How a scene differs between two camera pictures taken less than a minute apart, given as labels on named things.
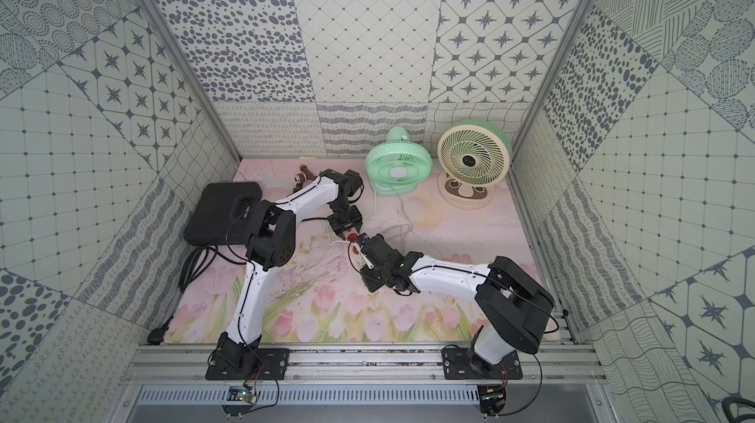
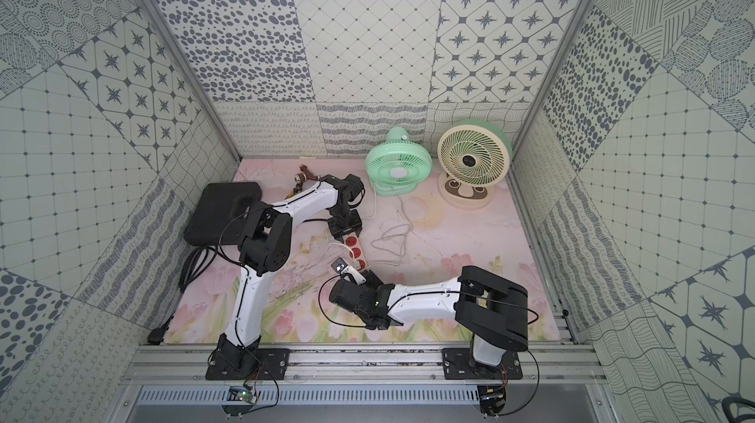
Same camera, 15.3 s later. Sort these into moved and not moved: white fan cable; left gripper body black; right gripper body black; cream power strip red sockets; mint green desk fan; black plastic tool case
Moved: right gripper body black; white fan cable
Not moved: black plastic tool case; left gripper body black; mint green desk fan; cream power strip red sockets
